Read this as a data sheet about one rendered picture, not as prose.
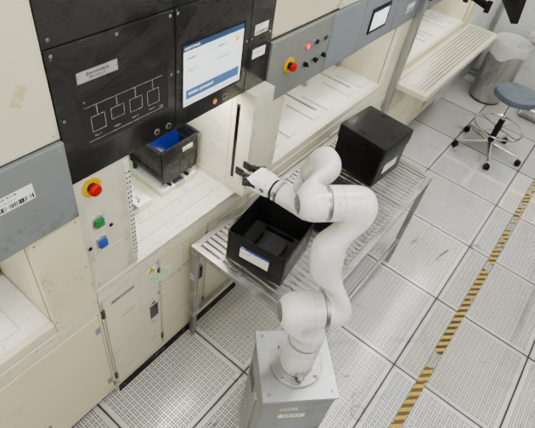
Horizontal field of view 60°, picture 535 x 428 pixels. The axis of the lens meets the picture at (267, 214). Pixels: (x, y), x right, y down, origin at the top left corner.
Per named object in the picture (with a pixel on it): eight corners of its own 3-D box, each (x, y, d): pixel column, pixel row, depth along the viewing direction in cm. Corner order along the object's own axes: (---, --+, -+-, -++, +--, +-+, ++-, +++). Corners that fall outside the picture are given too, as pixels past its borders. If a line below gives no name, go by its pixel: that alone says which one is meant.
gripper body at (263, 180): (267, 204, 172) (244, 188, 176) (284, 190, 179) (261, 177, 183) (270, 189, 167) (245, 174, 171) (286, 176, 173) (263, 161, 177)
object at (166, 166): (160, 194, 204) (157, 135, 181) (128, 171, 211) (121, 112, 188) (199, 168, 219) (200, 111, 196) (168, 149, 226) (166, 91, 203)
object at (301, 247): (224, 256, 202) (227, 230, 190) (256, 219, 220) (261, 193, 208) (279, 287, 195) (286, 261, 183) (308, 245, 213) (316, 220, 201)
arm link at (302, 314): (326, 352, 156) (344, 314, 139) (272, 357, 153) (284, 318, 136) (318, 321, 165) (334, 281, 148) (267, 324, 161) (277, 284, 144)
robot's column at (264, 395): (301, 464, 220) (340, 398, 165) (241, 469, 215) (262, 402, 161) (291, 404, 239) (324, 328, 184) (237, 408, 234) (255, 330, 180)
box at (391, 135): (370, 188, 247) (385, 150, 229) (329, 160, 259) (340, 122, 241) (398, 166, 264) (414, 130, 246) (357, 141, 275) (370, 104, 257)
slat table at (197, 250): (273, 405, 237) (301, 328, 183) (188, 333, 258) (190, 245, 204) (390, 260, 316) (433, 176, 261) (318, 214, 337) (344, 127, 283)
